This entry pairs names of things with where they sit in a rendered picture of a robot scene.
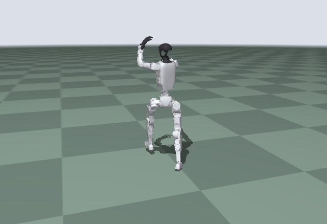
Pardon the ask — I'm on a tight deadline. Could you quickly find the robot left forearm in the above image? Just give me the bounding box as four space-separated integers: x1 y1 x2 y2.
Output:
137 45 144 65

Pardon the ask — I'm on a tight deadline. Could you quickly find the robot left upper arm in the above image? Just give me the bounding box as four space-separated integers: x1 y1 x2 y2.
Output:
138 61 160 71

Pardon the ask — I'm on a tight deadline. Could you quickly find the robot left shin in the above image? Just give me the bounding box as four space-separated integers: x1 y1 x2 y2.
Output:
146 117 153 145

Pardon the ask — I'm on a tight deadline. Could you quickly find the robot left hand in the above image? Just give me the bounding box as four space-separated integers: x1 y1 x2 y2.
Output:
140 36 153 50

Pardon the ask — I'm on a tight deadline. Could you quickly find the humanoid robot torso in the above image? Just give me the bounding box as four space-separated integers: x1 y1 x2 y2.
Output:
155 59 176 108

